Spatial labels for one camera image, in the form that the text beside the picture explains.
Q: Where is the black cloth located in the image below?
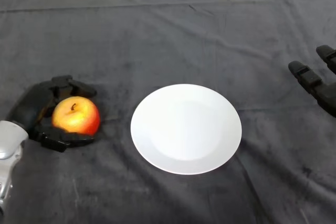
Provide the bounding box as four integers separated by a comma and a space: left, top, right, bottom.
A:
0, 0, 336, 224

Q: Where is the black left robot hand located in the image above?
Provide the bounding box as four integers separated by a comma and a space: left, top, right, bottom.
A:
7, 75, 97, 153

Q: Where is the red yellow apple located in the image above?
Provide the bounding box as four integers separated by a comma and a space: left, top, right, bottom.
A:
51, 97, 101, 136

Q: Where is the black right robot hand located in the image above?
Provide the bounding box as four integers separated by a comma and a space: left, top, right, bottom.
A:
288, 45, 336, 118

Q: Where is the white round plate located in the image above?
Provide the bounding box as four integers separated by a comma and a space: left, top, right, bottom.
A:
130, 83, 243, 176

